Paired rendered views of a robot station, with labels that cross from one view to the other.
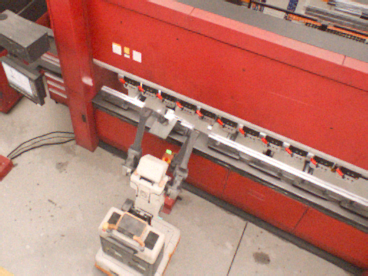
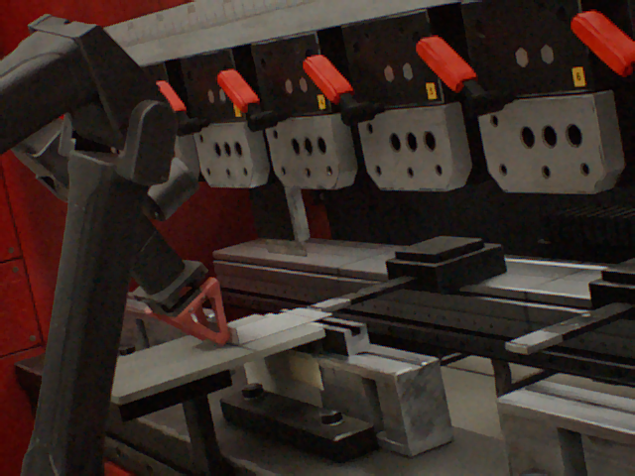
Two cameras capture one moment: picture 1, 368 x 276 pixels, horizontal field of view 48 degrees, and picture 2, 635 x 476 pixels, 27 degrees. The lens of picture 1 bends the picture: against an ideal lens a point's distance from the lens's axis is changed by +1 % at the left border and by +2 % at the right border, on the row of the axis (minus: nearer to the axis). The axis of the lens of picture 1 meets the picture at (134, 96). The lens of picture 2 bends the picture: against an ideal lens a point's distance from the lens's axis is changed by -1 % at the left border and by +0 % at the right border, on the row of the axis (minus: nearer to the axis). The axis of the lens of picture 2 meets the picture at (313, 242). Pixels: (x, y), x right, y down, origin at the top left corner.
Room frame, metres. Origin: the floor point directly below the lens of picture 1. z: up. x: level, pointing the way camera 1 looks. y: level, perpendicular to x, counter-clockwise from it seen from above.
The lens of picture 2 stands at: (1.16, -1.21, 1.34)
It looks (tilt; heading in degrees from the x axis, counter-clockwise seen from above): 9 degrees down; 32
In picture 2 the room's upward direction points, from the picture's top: 12 degrees counter-clockwise
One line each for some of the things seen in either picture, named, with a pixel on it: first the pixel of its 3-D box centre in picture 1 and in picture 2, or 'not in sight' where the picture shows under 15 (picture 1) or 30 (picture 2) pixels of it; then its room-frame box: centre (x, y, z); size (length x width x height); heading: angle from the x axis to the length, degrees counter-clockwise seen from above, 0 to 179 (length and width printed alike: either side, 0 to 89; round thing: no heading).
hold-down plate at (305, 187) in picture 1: (310, 189); not in sight; (1.72, -1.53, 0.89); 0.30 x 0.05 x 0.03; 59
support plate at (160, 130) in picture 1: (162, 125); (193, 355); (2.36, -0.28, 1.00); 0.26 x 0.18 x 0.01; 149
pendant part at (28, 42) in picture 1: (26, 63); not in sight; (2.69, 0.99, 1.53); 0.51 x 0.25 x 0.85; 52
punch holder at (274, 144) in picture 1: (274, 140); not in sight; (1.99, -1.19, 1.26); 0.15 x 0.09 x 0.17; 59
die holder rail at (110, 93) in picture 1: (122, 98); (147, 330); (2.76, 0.12, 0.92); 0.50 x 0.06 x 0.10; 59
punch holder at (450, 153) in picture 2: (208, 113); (431, 96); (2.29, -0.67, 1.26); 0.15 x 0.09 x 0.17; 59
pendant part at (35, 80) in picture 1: (25, 79); not in sight; (2.60, 1.00, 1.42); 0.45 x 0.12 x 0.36; 52
